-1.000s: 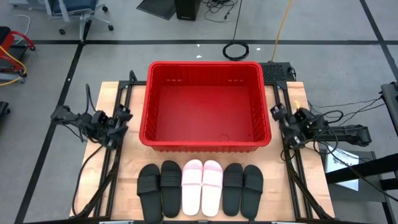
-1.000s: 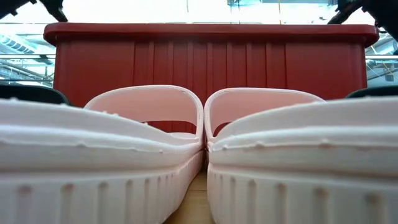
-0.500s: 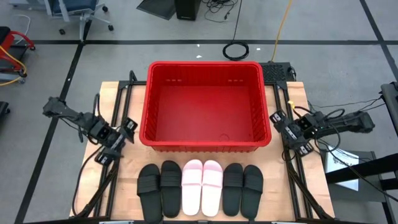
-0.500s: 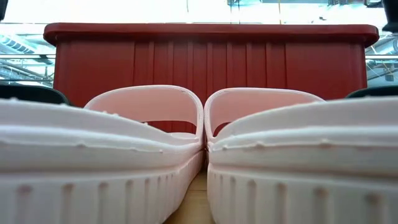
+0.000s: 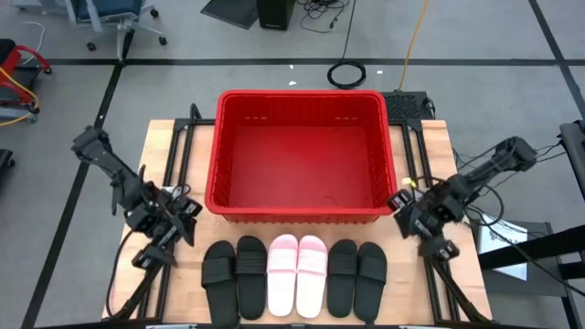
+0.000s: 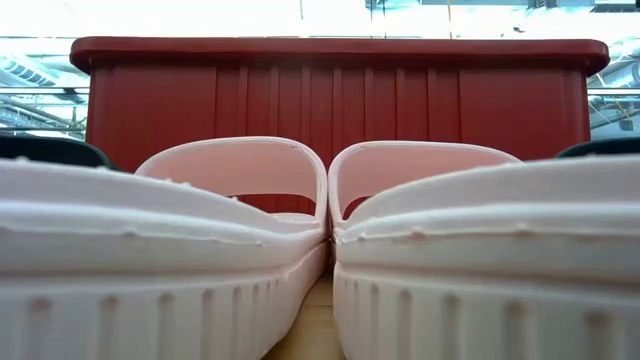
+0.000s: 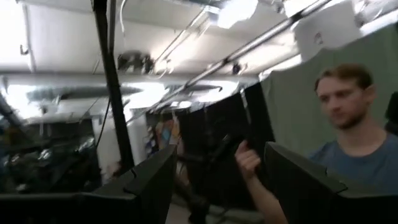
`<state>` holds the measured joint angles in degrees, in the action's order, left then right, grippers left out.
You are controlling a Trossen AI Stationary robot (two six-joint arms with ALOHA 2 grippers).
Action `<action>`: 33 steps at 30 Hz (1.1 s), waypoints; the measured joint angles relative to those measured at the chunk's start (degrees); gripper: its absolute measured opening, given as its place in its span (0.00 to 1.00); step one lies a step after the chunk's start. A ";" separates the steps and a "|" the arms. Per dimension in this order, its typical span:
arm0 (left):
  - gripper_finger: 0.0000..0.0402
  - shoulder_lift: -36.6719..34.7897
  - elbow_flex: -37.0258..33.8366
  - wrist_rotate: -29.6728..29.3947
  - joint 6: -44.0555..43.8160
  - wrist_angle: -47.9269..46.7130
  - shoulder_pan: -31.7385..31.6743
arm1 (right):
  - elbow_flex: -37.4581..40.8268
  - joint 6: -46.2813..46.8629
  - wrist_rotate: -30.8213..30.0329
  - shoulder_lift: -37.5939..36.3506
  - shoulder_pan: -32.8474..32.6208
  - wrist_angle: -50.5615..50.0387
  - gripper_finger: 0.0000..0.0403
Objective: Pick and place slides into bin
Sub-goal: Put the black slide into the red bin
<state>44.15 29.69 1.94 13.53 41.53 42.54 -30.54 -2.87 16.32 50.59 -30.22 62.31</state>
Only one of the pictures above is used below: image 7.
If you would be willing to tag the long ceiling light rail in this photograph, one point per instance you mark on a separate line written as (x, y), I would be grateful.
(248, 46)

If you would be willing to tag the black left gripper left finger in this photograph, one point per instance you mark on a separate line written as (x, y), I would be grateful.
(140, 199)

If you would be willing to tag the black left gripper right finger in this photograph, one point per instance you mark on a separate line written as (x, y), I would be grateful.
(311, 199)

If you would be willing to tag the green fabric curtain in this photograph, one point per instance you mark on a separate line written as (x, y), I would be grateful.
(292, 118)

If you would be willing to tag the black vertical frame post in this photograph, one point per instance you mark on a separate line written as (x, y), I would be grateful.
(116, 93)

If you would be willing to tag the person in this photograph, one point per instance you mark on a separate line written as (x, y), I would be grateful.
(357, 155)

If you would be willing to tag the colourful patterned panel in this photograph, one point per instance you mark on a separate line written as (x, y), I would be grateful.
(166, 133)

